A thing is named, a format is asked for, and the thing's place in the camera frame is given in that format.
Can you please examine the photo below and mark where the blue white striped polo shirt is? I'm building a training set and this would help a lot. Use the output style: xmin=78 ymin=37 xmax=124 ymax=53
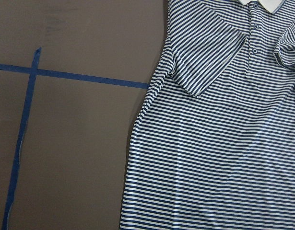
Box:
xmin=119 ymin=0 xmax=295 ymax=230

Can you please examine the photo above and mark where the brown paper table cover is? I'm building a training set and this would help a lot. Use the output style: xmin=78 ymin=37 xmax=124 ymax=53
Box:
xmin=0 ymin=0 xmax=168 ymax=230

